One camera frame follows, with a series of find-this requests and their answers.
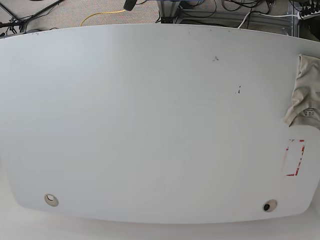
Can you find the beige T-shirt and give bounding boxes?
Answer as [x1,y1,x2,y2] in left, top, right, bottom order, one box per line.
[283,54,320,129]

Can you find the left table grommet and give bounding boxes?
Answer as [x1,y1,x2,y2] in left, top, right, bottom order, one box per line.
[44,194,59,207]

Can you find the table grommet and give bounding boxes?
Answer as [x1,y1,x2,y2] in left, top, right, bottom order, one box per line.
[262,199,278,213]
[44,194,59,207]

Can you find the red tape rectangle marking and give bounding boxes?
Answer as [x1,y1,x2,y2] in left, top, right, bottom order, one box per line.
[283,139,306,177]

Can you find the right table grommet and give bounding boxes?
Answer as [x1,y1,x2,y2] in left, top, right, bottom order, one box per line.
[262,199,278,213]

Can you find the black tripod stand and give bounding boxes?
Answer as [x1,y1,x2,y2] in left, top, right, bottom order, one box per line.
[0,0,64,34]

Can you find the white power strip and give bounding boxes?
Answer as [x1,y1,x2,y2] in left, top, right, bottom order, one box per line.
[297,6,320,20]

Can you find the aluminium frame base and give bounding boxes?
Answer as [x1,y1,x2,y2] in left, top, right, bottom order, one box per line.
[155,0,190,24]

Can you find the yellow cable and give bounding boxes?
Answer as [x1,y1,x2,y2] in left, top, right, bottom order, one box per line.
[79,8,127,28]

